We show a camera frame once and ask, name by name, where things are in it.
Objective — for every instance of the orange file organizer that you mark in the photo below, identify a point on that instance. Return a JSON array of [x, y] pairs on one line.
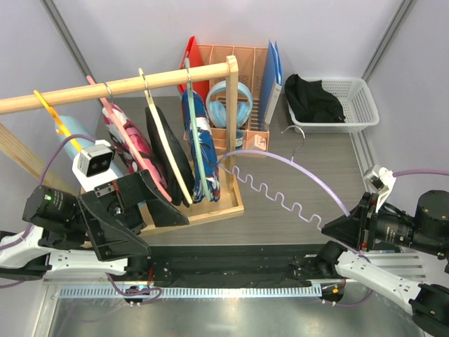
[[251, 61]]

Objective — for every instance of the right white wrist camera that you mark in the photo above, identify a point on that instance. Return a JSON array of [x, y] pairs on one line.
[[382, 181]]

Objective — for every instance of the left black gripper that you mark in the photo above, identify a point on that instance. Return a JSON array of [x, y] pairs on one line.
[[119, 201]]

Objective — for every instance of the blue folder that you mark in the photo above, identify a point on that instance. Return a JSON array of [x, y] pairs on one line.
[[272, 82]]

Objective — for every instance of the blue patterned garment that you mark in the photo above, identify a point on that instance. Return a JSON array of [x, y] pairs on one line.
[[207, 147]]

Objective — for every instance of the pink floral garment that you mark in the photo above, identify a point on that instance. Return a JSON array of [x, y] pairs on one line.
[[137, 147]]

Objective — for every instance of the white plastic basket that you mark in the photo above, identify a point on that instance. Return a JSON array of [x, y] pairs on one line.
[[358, 106]]

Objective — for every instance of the light blue garment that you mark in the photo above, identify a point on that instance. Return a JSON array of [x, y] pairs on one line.
[[74, 126]]

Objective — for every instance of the yellow hanger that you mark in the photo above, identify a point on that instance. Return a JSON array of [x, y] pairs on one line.
[[61, 128]]

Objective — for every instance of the black trousers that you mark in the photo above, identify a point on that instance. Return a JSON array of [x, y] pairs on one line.
[[310, 103]]

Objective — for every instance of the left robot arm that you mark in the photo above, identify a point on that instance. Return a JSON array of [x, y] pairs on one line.
[[57, 241]]

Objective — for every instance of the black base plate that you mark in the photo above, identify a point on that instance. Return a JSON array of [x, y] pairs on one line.
[[266, 266]]

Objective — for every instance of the wooden clothes rack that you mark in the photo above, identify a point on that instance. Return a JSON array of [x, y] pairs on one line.
[[230, 204]]

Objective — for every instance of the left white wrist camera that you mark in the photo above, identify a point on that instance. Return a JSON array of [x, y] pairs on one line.
[[92, 166]]

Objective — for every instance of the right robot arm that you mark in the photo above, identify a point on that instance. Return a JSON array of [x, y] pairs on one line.
[[426, 231]]

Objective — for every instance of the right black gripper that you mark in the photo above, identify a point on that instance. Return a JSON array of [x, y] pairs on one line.
[[355, 229]]

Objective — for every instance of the mint green hanger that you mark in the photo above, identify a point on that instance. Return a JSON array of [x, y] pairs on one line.
[[198, 154]]

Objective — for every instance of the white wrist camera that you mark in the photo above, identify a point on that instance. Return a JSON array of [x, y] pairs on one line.
[[92, 166], [382, 181]]

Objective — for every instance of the red folder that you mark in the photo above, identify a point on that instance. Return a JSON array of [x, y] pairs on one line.
[[193, 54]]

